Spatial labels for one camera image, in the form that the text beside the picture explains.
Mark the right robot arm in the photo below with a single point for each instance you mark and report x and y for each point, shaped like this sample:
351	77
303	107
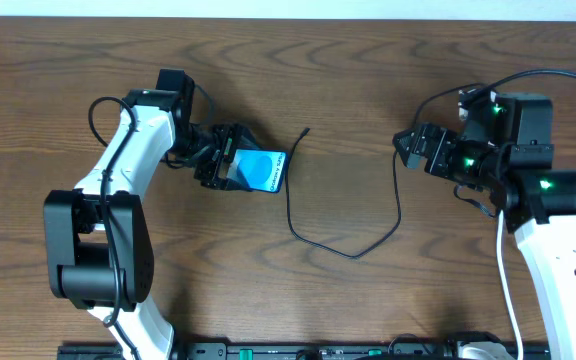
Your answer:
505	148

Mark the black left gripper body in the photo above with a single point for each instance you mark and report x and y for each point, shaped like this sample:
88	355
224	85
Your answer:
216	157

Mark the white power strip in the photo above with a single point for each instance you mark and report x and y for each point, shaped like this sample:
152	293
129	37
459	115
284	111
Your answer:
470	98

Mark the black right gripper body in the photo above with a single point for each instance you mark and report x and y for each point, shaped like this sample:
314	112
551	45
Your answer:
438	151

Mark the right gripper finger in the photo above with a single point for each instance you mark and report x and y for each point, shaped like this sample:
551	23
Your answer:
413	141
411	159

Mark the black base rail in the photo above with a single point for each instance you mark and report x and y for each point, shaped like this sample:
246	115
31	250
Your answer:
402	348

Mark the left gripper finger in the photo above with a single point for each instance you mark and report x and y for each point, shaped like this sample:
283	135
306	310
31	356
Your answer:
245	139
231	178

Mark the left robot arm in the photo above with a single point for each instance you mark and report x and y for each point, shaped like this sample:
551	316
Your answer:
99	252

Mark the blue Galaxy smartphone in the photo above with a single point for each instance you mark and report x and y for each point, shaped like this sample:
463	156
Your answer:
258	170

